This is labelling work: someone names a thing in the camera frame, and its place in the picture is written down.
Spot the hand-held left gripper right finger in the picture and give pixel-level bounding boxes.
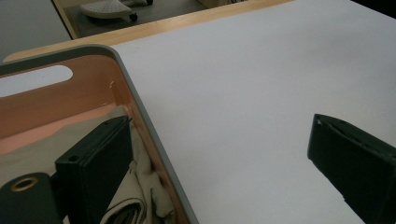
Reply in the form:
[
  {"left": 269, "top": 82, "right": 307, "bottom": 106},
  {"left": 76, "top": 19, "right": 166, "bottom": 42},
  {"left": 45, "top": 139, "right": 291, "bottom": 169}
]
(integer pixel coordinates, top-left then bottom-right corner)
[{"left": 306, "top": 113, "right": 396, "bottom": 224}]

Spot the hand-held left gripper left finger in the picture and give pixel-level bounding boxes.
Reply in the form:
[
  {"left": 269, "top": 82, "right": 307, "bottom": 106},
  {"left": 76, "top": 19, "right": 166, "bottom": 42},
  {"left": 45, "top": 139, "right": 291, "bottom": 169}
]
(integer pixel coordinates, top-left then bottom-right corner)
[{"left": 54, "top": 115, "right": 134, "bottom": 224}]

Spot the pink basket with grey rim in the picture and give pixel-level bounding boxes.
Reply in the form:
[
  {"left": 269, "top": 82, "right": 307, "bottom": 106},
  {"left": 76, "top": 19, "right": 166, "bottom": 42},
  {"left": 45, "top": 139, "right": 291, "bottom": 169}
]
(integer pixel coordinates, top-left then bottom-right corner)
[{"left": 0, "top": 44, "right": 201, "bottom": 224}]

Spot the beige cloth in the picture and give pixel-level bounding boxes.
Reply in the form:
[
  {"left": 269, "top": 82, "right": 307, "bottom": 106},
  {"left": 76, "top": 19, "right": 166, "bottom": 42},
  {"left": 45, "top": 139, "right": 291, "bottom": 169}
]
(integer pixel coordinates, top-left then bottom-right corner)
[{"left": 0, "top": 105, "right": 179, "bottom": 224}]

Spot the white chair base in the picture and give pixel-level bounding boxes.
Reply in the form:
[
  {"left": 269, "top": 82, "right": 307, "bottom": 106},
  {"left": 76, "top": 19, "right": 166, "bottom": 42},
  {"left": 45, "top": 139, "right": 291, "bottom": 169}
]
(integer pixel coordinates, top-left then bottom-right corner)
[{"left": 78, "top": 0, "right": 155, "bottom": 22}]

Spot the wooden table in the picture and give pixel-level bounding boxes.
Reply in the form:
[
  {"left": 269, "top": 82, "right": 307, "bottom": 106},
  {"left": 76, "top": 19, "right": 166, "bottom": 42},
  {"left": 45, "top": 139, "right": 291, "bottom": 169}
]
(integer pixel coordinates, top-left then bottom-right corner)
[{"left": 2, "top": 0, "right": 295, "bottom": 63}]

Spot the wooden desk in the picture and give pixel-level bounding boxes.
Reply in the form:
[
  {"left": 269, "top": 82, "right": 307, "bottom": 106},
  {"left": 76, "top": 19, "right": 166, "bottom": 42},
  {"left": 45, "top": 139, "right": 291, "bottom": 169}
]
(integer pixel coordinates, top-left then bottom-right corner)
[{"left": 50, "top": 0, "right": 248, "bottom": 40}]

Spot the white table board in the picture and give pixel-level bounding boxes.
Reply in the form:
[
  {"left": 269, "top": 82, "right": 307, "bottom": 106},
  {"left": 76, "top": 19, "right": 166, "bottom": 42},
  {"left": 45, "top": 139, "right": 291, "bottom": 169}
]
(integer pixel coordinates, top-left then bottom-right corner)
[{"left": 111, "top": 0, "right": 396, "bottom": 224}]

